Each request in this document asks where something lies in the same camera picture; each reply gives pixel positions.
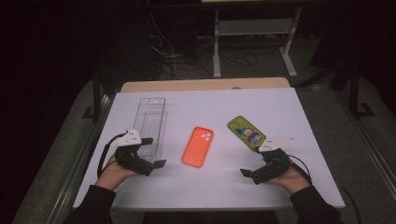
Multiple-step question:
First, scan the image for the thin black cable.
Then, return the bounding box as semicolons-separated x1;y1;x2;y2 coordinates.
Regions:
337;183;362;224

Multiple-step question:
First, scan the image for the white cable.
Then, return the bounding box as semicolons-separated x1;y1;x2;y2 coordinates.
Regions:
148;12;179;78

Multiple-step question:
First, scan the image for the person's right hand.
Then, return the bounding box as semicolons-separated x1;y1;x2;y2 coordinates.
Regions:
266;160;312;195

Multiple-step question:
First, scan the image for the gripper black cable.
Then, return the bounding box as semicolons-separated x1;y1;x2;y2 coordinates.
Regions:
96;132;129;178
288;154;313;185

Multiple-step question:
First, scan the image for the orange phone case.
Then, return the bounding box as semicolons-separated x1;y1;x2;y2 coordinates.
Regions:
181;126;215;168

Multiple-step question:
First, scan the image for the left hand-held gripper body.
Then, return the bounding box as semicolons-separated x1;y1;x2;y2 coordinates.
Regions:
112;128;155;177

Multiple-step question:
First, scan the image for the green cartoon phone case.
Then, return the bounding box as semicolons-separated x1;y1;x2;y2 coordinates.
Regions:
226;115;267;152

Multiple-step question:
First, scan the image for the dark metal stand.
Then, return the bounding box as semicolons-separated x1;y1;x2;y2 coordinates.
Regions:
348;62;376;120
82;68;108;122

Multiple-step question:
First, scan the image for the clear plastic rack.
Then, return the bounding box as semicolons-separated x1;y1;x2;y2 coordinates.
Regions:
133;97;169;162

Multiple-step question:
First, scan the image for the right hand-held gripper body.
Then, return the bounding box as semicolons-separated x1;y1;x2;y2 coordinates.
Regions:
251;136;296;186

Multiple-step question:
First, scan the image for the tangle of black cables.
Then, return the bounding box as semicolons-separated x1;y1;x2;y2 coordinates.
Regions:
162;36;260;78

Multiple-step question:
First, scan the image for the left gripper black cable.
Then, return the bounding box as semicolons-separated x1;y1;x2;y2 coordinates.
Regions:
96;132;129;178

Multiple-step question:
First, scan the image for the white metal desk frame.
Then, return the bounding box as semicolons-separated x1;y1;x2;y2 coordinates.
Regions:
213;6;303;78

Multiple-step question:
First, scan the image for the person's left hand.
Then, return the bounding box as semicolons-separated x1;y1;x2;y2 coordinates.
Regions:
94;154;141;191

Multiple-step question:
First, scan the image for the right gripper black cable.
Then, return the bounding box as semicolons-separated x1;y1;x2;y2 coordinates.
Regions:
288;154;313;185

